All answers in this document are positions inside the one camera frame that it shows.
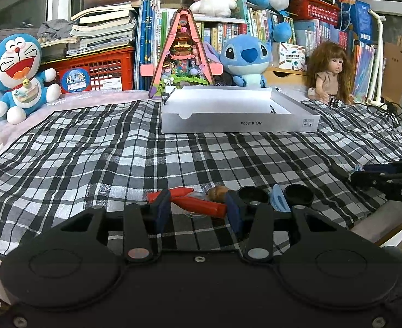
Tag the black and white plaid blanket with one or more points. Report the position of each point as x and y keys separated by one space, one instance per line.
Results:
x=84 y=150

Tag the pink triangular block house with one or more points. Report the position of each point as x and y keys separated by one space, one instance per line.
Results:
x=184 y=51

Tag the brown cardboard panel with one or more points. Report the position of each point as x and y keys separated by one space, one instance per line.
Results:
x=396 y=71

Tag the row of thin blue books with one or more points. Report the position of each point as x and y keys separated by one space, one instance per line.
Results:
x=146 y=34

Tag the white pipe stand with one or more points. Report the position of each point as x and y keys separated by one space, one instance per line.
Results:
x=378 y=58

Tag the black binder clip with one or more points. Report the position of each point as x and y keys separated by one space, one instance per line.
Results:
x=168 y=96

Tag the white printed carton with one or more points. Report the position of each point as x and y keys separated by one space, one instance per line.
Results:
x=290 y=56

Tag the pink fleece blanket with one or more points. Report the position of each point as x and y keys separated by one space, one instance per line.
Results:
x=84 y=99

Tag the row of colourful books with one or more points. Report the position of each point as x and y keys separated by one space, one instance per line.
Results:
x=221 y=32

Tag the red plastic basket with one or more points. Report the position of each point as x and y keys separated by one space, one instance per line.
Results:
x=312 y=8

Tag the small blue figurine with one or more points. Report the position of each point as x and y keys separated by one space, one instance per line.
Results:
x=358 y=168

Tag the brown-haired doll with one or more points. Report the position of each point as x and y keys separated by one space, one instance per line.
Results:
x=332 y=65

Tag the round blue sticker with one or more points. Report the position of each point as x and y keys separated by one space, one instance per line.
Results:
x=75 y=80

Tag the grey storage box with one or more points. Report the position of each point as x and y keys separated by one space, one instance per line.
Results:
x=9 y=36

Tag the row of thin pastel books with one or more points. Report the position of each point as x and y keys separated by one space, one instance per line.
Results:
x=363 y=71

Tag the red plastic crate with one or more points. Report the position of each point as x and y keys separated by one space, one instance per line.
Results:
x=108 y=65

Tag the blue alien plush toy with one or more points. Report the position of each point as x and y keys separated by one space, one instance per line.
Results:
x=245 y=54

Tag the brown wooden ball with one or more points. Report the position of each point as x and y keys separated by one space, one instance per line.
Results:
x=217 y=193

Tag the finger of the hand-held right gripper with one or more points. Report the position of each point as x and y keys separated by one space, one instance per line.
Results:
x=368 y=179
x=378 y=168

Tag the grey cloth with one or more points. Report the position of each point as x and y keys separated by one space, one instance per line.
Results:
x=55 y=29

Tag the wooden drawer box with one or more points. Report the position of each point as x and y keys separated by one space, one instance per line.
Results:
x=283 y=75

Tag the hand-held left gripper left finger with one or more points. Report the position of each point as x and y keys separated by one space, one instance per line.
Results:
x=162 y=211

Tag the clear plastic dome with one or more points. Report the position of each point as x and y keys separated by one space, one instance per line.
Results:
x=198 y=195

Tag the blue paper bag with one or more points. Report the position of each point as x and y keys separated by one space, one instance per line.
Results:
x=358 y=20

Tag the stack of worn books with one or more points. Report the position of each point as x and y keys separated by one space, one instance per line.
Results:
x=102 y=24

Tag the red bottle-shaped toy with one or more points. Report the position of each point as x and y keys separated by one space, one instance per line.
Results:
x=182 y=191
x=204 y=206

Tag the blue cat plush toy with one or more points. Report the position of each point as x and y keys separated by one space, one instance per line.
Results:
x=16 y=61

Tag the white cardboard box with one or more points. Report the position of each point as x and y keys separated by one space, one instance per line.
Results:
x=235 y=123

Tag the black round cap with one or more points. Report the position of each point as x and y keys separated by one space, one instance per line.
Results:
x=253 y=196
x=298 y=194

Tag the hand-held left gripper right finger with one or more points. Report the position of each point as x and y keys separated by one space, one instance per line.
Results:
x=234 y=211

